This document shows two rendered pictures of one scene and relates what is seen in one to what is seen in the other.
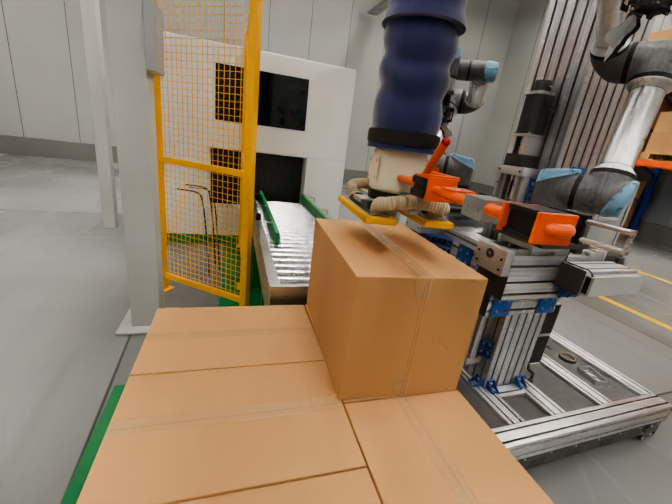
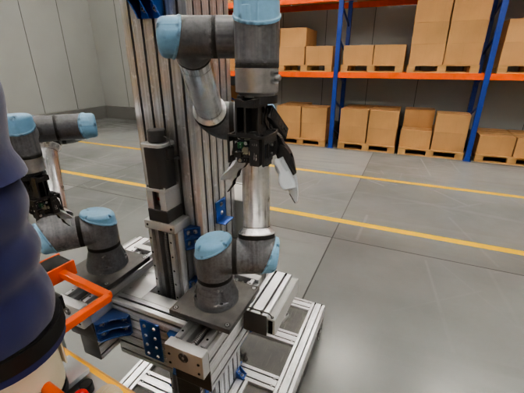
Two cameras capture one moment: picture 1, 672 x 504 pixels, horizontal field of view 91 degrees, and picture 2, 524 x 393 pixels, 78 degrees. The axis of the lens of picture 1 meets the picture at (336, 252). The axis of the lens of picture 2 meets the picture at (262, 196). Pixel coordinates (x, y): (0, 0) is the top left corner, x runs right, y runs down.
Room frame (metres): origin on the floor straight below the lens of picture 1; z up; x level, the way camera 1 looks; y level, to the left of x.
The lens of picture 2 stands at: (0.44, -0.18, 1.77)
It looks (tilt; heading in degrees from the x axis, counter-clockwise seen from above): 22 degrees down; 315
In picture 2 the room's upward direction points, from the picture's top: straight up
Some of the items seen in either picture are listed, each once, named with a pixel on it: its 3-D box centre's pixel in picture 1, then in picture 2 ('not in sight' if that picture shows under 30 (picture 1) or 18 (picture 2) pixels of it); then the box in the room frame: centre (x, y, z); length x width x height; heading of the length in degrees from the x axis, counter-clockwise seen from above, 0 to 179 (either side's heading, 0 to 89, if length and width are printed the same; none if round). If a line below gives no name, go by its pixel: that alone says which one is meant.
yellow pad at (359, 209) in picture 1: (364, 204); not in sight; (1.11, -0.07, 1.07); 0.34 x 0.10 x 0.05; 16
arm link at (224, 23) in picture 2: not in sight; (246, 37); (0.95, -0.66, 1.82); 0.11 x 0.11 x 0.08; 47
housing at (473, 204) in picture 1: (485, 208); not in sight; (0.68, -0.29, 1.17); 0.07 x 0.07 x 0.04; 16
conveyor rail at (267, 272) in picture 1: (257, 233); not in sight; (2.48, 0.63, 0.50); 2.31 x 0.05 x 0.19; 19
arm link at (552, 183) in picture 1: (556, 187); (215, 255); (1.17, -0.71, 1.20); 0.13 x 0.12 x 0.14; 47
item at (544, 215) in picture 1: (534, 222); not in sight; (0.55, -0.32, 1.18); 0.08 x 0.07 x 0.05; 16
